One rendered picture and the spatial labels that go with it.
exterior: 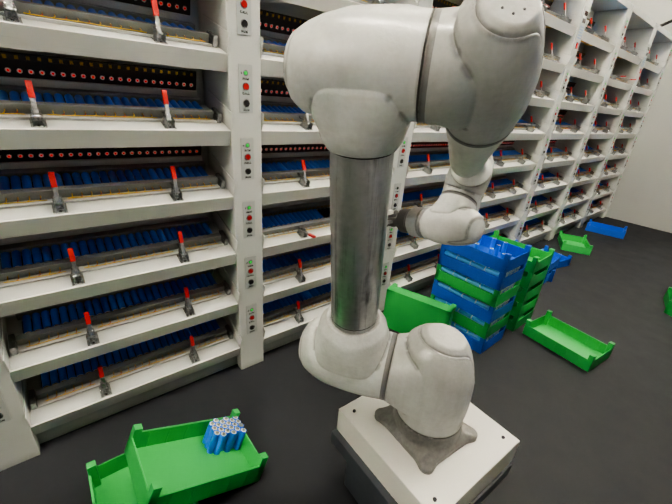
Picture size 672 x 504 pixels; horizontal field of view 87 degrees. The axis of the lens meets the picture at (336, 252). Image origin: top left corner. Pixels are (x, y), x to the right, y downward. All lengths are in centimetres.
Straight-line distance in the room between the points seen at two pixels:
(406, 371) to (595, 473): 84
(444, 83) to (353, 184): 18
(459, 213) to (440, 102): 52
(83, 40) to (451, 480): 121
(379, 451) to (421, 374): 22
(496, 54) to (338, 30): 18
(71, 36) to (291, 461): 118
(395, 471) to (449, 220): 59
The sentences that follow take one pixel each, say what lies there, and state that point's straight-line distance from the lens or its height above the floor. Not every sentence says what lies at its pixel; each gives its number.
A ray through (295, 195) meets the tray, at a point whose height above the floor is 66.
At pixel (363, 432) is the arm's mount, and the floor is 27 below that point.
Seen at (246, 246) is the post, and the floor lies 51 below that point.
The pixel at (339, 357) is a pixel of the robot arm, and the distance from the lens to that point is 77.
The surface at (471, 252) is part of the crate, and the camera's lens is 159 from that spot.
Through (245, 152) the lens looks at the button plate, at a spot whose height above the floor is 82.
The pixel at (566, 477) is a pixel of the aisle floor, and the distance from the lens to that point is 143.
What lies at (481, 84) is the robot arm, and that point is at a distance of 47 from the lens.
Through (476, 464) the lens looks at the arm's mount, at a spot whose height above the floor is 27.
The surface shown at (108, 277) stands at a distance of 113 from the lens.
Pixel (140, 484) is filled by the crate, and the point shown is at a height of 15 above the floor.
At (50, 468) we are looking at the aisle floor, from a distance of 137.
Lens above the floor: 99
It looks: 24 degrees down
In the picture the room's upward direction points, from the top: 5 degrees clockwise
